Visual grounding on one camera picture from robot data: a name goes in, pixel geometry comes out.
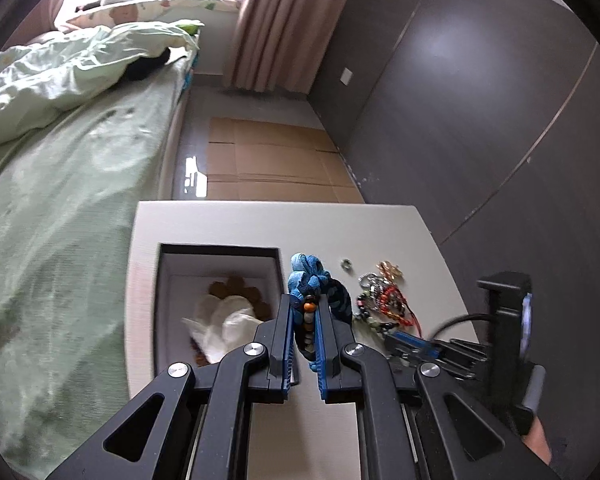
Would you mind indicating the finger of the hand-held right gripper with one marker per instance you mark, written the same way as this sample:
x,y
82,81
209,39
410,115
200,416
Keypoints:
x,y
460,367
407,340

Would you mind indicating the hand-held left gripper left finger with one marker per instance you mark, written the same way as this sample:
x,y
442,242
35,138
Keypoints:
x,y
290,350

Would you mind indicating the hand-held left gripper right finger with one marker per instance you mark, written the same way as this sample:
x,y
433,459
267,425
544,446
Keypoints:
x,y
321,360

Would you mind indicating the blue knitted scrunchie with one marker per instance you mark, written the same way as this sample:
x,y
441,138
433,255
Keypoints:
x,y
310,272

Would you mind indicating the black jewelry box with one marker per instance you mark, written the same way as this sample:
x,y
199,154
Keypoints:
x,y
220,251

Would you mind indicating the person's right hand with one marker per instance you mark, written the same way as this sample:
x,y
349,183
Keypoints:
x,y
539,435

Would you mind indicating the white low table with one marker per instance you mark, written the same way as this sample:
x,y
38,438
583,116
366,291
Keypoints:
x,y
305,225

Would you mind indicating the flattened cardboard sheets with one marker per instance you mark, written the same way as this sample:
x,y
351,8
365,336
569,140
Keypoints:
x,y
280,160

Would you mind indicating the grey wardrobe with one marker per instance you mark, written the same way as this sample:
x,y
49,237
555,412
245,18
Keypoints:
x,y
480,85

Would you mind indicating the bed with green sheet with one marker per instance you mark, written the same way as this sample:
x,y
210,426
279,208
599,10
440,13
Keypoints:
x,y
55,260

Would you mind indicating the pink curtain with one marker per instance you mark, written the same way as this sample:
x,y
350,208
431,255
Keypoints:
x,y
55,5
280,25

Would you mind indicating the light green quilt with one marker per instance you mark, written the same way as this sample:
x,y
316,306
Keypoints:
x,y
55,75

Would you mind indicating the floral window seat cushion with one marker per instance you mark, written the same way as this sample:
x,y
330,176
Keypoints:
x,y
155,7

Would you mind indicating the white wall socket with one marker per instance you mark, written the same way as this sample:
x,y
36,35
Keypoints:
x,y
346,76

